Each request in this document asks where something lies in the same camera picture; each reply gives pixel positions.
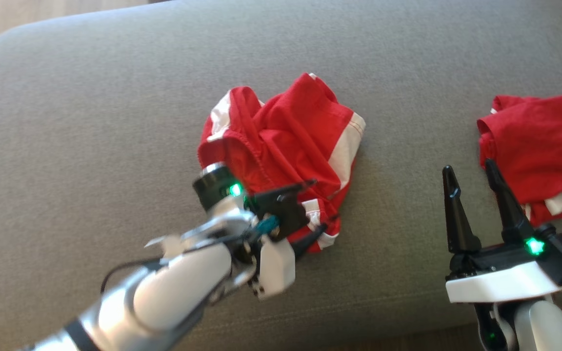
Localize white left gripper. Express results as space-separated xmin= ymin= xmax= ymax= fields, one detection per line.
xmin=254 ymin=179 xmax=340 ymax=299

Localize red white-striped pants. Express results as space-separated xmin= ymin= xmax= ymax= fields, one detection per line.
xmin=476 ymin=91 xmax=562 ymax=228

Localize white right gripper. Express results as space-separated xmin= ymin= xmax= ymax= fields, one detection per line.
xmin=442 ymin=158 xmax=562 ymax=304

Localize red jersey with number print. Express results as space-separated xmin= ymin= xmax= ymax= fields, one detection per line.
xmin=197 ymin=72 xmax=366 ymax=254

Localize grey sofa seat cushion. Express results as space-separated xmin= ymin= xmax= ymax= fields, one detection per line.
xmin=0 ymin=0 xmax=562 ymax=351

